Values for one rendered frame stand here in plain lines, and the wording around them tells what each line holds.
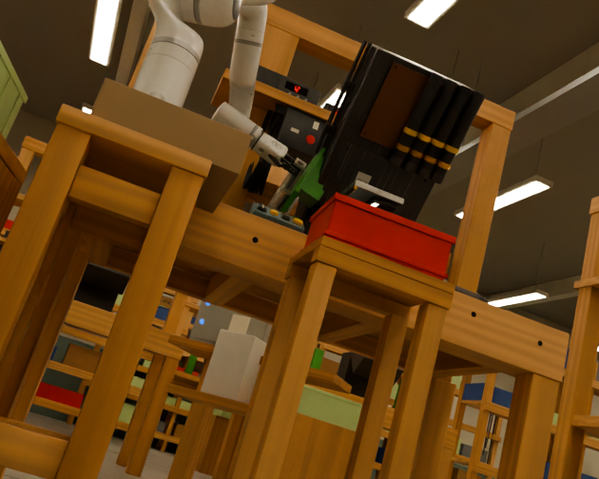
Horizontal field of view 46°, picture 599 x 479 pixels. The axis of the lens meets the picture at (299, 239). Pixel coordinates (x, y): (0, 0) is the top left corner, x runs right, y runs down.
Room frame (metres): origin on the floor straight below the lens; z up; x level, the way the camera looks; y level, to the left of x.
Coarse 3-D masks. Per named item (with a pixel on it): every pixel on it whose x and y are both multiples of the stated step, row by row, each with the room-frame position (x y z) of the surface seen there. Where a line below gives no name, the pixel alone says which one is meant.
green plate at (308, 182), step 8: (320, 152) 2.04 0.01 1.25; (312, 160) 2.12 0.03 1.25; (320, 160) 2.06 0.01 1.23; (312, 168) 2.04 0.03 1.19; (304, 176) 2.04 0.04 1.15; (312, 176) 2.06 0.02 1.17; (296, 184) 2.11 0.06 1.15; (304, 184) 2.05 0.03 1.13; (312, 184) 2.06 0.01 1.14; (320, 184) 2.06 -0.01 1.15; (304, 192) 2.06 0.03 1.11; (312, 192) 2.06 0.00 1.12; (320, 192) 2.07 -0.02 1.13; (304, 200) 2.11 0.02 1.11; (312, 200) 2.08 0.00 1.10
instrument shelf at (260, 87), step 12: (228, 72) 2.22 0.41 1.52; (228, 84) 2.26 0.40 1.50; (264, 84) 2.25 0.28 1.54; (216, 96) 2.38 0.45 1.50; (228, 96) 2.35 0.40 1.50; (264, 96) 2.27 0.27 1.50; (276, 96) 2.26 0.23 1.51; (288, 96) 2.27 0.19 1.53; (264, 108) 2.36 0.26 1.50; (300, 108) 2.28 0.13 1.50; (312, 108) 2.29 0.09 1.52; (324, 120) 2.31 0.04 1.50
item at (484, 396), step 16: (464, 384) 7.19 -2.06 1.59; (480, 384) 6.89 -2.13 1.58; (560, 384) 7.51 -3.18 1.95; (592, 384) 7.04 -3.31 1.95; (464, 400) 7.14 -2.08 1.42; (480, 400) 6.86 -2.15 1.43; (496, 400) 6.88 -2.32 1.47; (560, 400) 7.50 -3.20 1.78; (480, 416) 6.80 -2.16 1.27; (480, 432) 6.78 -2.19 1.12; (480, 448) 6.78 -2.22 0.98; (592, 448) 7.59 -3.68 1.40; (464, 464) 7.15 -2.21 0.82; (480, 464) 6.80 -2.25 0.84
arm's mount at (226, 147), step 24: (120, 96) 1.34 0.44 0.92; (144, 96) 1.35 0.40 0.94; (120, 120) 1.35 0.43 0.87; (144, 120) 1.36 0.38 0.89; (168, 120) 1.37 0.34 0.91; (192, 120) 1.38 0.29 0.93; (192, 144) 1.38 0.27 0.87; (216, 144) 1.39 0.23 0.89; (240, 144) 1.40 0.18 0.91; (216, 168) 1.41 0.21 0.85; (240, 168) 1.40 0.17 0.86; (216, 192) 1.56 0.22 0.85
